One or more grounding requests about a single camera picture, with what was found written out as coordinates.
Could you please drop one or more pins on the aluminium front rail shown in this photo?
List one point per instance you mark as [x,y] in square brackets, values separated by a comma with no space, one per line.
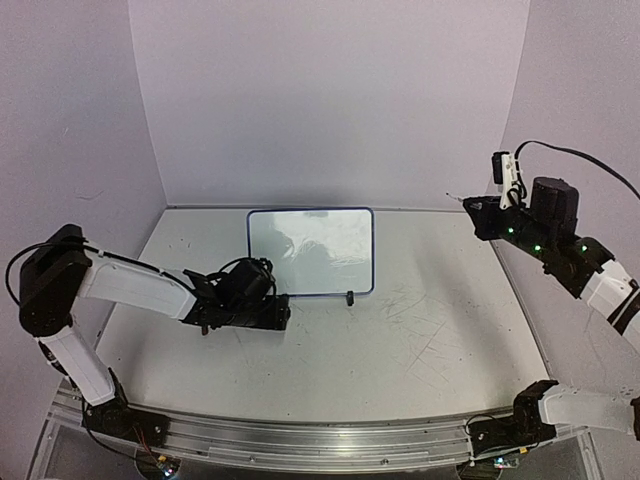
[361,447]

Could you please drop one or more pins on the small blue-framed whiteboard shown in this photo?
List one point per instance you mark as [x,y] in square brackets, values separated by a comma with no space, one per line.
[316,252]

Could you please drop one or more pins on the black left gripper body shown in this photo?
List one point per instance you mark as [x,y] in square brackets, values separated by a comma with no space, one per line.
[247,316]

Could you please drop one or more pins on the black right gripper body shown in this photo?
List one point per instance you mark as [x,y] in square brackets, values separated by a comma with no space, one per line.
[519,238]

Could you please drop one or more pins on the left circuit board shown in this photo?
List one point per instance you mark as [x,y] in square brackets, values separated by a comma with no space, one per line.
[164,467]

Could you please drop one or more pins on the right circuit board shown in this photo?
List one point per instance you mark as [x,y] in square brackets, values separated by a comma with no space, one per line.
[507,461]

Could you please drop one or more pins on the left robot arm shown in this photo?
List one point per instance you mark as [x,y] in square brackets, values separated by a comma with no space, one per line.
[55,273]

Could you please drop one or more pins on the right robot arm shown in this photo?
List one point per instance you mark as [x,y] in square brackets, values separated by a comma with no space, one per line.
[545,229]

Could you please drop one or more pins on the circuit board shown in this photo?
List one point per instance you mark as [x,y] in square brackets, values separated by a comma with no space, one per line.
[507,461]
[164,467]

